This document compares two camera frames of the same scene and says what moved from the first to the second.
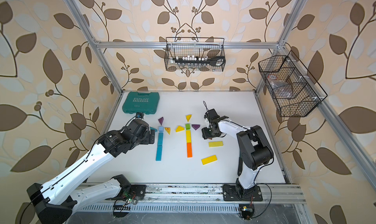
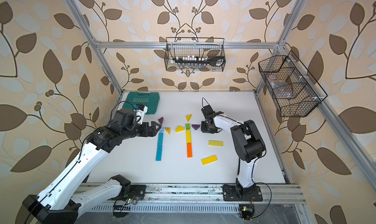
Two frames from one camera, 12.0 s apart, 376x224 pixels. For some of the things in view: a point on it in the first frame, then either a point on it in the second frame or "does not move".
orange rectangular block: x=189 y=150 does not move
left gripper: x=149 y=140 -> x=148 y=133
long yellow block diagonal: x=188 y=136 does not move
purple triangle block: x=160 y=120 does not move
